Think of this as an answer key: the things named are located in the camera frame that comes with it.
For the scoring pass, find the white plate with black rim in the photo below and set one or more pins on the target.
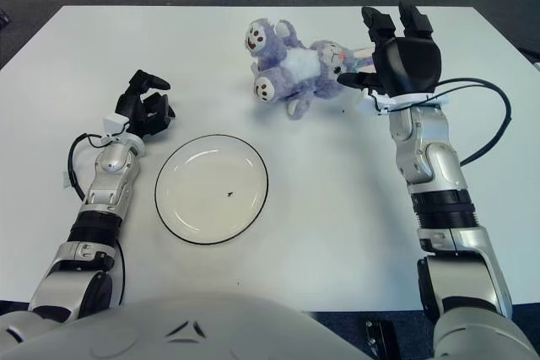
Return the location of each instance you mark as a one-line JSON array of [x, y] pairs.
[[206, 191]]

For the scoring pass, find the white wrist sensor box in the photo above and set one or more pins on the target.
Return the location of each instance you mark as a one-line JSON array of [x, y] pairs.
[[367, 100], [113, 124]]

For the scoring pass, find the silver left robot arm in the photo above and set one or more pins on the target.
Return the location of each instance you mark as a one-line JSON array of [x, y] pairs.
[[105, 191]]

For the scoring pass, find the black metal bracket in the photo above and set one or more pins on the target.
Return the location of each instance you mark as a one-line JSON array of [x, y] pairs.
[[384, 339]]

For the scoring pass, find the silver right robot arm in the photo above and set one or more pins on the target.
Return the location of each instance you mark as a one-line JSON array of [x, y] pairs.
[[439, 166]]

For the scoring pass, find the white neighbouring table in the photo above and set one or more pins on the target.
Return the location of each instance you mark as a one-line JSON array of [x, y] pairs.
[[537, 67]]

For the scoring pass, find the purple plush bunny doll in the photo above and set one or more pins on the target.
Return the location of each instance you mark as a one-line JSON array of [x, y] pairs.
[[295, 65]]

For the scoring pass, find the white left wrist sensor box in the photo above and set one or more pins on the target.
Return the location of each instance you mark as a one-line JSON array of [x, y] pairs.
[[113, 124]]

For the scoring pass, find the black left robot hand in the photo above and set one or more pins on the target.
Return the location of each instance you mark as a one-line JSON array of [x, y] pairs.
[[135, 111]]

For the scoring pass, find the white right wrist sensor box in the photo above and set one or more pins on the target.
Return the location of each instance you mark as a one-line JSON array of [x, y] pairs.
[[367, 100]]

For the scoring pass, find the grey robot torso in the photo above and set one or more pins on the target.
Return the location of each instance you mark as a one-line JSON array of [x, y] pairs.
[[211, 326]]

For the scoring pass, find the small white tape tag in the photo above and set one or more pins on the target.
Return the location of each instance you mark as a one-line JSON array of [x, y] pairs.
[[65, 181]]

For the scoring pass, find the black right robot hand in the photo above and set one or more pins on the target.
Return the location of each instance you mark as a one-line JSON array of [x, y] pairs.
[[409, 65]]

